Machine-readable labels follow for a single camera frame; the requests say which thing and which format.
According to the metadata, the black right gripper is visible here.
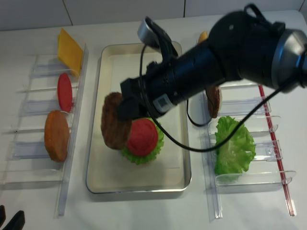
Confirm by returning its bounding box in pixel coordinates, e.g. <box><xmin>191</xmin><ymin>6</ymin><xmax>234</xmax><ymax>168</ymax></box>
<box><xmin>117</xmin><ymin>61</ymin><xmax>185</xmax><ymax>121</ymax></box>

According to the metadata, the black cable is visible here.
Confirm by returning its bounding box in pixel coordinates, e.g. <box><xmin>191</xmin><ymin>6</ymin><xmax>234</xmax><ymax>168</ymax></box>
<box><xmin>139</xmin><ymin>4</ymin><xmax>307</xmax><ymax>153</ymax></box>

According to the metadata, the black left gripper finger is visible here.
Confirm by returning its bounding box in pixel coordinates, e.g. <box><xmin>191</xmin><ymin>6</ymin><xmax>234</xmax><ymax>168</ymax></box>
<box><xmin>0</xmin><ymin>205</ymin><xmax>5</xmax><ymax>225</ymax></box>

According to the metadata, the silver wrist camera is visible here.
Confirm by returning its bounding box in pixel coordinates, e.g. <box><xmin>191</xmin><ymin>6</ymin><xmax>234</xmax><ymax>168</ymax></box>
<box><xmin>137</xmin><ymin>16</ymin><xmax>171</xmax><ymax>49</ymax></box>

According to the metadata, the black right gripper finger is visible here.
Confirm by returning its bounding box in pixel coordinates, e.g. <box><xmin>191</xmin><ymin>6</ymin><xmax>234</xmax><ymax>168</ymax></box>
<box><xmin>3</xmin><ymin>210</ymin><xmax>25</xmax><ymax>230</ymax></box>

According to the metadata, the yellow cheese slice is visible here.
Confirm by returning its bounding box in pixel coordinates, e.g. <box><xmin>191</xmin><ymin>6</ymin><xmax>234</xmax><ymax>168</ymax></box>
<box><xmin>58</xmin><ymin>28</ymin><xmax>83</xmax><ymax>78</ymax></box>

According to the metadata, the green lettuce leaf in rack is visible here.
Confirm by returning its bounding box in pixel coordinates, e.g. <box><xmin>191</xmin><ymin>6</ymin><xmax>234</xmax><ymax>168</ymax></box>
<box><xmin>215</xmin><ymin>116</ymin><xmax>256</xmax><ymax>175</ymax></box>

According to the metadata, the orange bun slice in rack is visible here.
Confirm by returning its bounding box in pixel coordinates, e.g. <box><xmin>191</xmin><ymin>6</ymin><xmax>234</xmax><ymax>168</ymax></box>
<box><xmin>44</xmin><ymin>110</ymin><xmax>70</xmax><ymax>162</ymax></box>

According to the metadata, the red tomato slice in rack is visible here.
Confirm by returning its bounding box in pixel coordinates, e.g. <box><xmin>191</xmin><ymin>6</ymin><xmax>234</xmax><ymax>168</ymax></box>
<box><xmin>57</xmin><ymin>73</ymin><xmax>72</xmax><ymax>113</ymax></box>

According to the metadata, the clear acrylic rack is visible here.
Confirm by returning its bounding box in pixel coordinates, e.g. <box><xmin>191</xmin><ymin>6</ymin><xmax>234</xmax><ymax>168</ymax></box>
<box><xmin>187</xmin><ymin>81</ymin><xmax>296</xmax><ymax>220</ymax></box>
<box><xmin>0</xmin><ymin>44</ymin><xmax>89</xmax><ymax>217</ymax></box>

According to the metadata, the white paper tray liner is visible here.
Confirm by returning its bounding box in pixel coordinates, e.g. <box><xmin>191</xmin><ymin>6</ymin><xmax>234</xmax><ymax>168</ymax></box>
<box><xmin>99</xmin><ymin>51</ymin><xmax>185</xmax><ymax>171</ymax></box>

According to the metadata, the clear acrylic right rack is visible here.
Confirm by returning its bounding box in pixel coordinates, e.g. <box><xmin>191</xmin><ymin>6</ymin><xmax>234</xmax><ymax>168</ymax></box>
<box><xmin>187</xmin><ymin>81</ymin><xmax>296</xmax><ymax>220</ymax></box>

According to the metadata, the green lettuce leaf on tray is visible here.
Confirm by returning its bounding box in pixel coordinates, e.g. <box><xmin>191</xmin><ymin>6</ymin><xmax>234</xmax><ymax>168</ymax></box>
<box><xmin>121</xmin><ymin>118</ymin><xmax>164</xmax><ymax>165</ymax></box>

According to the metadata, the tan bun half left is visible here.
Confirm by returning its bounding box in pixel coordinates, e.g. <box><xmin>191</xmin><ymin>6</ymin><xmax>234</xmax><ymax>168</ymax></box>
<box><xmin>198</xmin><ymin>31</ymin><xmax>208</xmax><ymax>44</ymax></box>

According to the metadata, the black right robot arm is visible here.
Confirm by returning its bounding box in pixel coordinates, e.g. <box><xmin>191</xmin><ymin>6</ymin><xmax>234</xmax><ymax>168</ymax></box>
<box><xmin>0</xmin><ymin>11</ymin><xmax>307</xmax><ymax>230</ymax></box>

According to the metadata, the brown meat patty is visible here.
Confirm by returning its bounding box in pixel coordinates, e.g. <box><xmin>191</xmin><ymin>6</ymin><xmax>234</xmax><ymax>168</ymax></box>
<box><xmin>101</xmin><ymin>92</ymin><xmax>132</xmax><ymax>150</ymax></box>
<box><xmin>206</xmin><ymin>86</ymin><xmax>223</xmax><ymax>118</ymax></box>

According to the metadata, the red tomato slice on tray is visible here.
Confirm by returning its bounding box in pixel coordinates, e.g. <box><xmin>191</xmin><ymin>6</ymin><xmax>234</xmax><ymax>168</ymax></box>
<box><xmin>127</xmin><ymin>118</ymin><xmax>158</xmax><ymax>157</ymax></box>

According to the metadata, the cream metal tray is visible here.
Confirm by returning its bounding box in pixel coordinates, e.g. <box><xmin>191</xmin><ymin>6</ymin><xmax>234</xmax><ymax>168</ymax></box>
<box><xmin>86</xmin><ymin>43</ymin><xmax>191</xmax><ymax>194</ymax></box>

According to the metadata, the clear acrylic left rack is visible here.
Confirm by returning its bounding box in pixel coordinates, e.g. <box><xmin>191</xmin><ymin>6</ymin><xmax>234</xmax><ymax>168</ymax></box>
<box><xmin>0</xmin><ymin>44</ymin><xmax>89</xmax><ymax>217</ymax></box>

